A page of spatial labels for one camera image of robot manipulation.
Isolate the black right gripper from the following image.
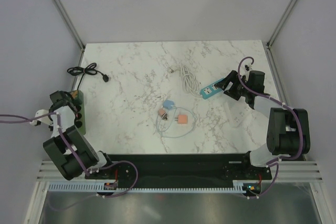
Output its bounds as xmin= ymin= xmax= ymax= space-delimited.
xmin=214 ymin=70 xmax=251 ymax=101

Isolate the teal power strip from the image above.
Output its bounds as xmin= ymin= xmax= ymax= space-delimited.
xmin=199 ymin=78 xmax=224 ymax=100

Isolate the white power strip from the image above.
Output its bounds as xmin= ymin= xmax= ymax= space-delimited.
xmin=225 ymin=101 xmax=251 ymax=127

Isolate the orange pink plug adapter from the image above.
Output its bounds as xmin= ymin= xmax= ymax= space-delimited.
xmin=174 ymin=114 xmax=188 ymax=124

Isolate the light blue plug adapter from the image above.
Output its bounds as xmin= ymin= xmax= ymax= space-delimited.
xmin=162 ymin=100 xmax=175 ymax=110

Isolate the beige brown plug adapter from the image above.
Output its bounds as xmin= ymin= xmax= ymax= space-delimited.
xmin=158 ymin=108 xmax=167 ymax=120

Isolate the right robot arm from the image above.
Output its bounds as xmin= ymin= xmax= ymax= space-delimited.
xmin=214 ymin=70 xmax=310 ymax=179

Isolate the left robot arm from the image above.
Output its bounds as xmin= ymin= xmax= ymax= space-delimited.
xmin=31 ymin=90 xmax=115 ymax=180

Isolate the green power strip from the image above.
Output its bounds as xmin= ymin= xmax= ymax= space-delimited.
xmin=70 ymin=90 xmax=86 ymax=135

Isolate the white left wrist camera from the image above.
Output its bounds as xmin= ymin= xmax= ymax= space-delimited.
xmin=30 ymin=109 xmax=53 ymax=126

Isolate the white coiled power cord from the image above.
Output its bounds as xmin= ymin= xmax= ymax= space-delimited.
xmin=167 ymin=65 xmax=204 ymax=98

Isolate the black power cord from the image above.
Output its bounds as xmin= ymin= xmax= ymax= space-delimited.
xmin=67 ymin=62 xmax=110 ymax=91

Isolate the light blue thin cable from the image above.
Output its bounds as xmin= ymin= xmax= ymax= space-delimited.
xmin=155 ymin=106 xmax=196 ymax=138

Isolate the white slotted cable duct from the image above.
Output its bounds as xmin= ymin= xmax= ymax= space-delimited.
xmin=48 ymin=179 xmax=257 ymax=193

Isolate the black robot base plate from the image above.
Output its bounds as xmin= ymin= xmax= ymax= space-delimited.
xmin=87 ymin=154 xmax=272 ymax=187

